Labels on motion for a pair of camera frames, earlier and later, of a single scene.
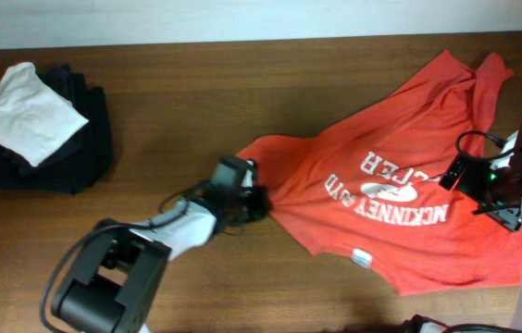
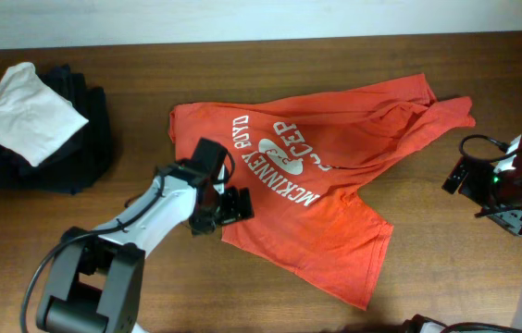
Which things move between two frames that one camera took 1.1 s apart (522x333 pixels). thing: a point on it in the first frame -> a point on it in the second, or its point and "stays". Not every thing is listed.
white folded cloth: [24, 117] stays
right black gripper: [507, 217] stays
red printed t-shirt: [369, 190] -> [294, 154]
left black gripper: [262, 203] stays
